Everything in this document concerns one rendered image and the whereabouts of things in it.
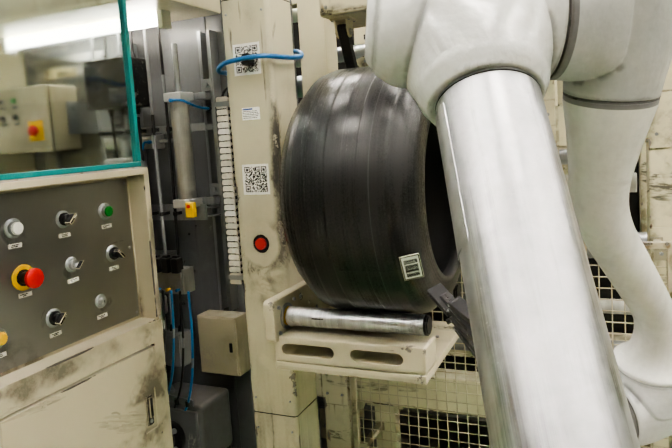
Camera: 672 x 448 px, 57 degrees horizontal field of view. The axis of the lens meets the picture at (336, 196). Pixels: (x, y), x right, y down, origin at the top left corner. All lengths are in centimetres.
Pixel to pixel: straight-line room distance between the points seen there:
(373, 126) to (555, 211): 73
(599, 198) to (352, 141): 58
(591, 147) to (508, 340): 32
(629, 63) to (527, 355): 35
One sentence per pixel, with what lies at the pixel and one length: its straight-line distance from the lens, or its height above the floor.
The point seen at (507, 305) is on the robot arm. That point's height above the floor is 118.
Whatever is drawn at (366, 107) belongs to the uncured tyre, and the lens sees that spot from 124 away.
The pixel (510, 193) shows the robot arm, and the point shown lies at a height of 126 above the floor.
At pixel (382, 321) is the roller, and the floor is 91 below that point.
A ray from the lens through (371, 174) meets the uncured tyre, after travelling 117.
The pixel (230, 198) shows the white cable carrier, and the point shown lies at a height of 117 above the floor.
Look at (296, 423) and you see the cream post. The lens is 165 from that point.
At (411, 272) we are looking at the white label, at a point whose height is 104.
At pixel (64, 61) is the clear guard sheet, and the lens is 144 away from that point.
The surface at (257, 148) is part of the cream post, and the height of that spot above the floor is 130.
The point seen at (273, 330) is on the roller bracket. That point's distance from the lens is 144.
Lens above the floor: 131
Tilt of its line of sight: 6 degrees down
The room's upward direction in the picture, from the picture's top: 4 degrees counter-clockwise
